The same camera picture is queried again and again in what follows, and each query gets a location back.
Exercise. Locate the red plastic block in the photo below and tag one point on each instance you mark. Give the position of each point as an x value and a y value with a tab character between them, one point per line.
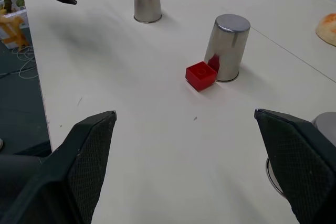
200	77

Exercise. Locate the yellow toy clutter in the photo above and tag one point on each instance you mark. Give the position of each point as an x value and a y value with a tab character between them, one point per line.
10	27

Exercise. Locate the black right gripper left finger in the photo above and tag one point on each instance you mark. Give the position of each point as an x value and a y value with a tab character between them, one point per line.
78	171

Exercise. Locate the orange-topped bread roll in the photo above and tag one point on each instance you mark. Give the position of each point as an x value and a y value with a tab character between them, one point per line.
328	30

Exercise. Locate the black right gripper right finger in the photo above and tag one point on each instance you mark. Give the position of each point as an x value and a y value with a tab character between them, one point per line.
302	166

